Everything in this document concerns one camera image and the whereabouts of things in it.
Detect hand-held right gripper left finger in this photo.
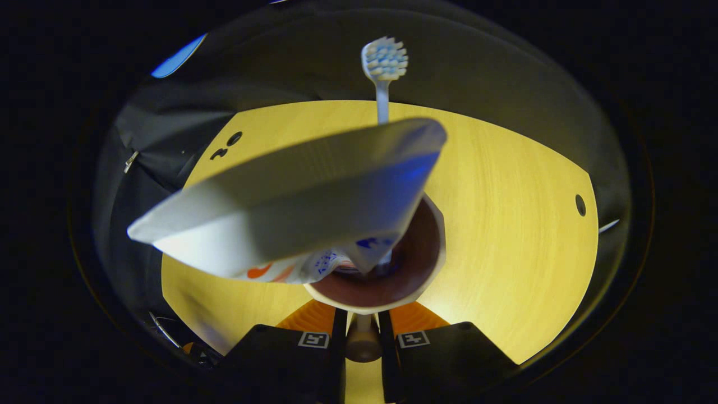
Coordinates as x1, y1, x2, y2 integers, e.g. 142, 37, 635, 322
216, 299, 348, 404

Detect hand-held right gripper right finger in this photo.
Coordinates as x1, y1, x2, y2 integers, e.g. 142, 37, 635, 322
379, 301, 519, 404

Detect beige cup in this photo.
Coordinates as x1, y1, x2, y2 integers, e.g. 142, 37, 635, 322
303, 194, 447, 363

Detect white toothpaste tube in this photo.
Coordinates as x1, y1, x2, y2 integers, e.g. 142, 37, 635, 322
127, 117, 448, 284

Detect light blue toothbrush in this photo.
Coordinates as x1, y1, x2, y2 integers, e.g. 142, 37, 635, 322
361, 36, 409, 125

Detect wooden desktop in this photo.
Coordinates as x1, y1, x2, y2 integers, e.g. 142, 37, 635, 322
161, 100, 600, 404

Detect black backdrop cloth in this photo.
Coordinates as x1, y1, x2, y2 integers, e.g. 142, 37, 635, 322
93, 0, 634, 348

